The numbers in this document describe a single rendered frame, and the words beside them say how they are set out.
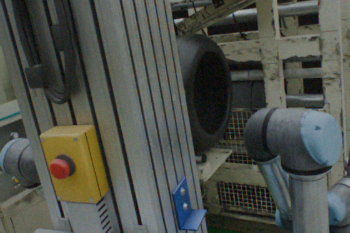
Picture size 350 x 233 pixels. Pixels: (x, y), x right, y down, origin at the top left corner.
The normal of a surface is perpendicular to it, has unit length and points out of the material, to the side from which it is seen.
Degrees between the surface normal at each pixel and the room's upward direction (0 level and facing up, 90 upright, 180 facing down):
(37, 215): 90
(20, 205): 90
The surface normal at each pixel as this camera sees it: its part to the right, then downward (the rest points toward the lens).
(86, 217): -0.35, 0.31
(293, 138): -0.73, 0.04
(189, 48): 0.30, -0.52
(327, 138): 0.65, -0.04
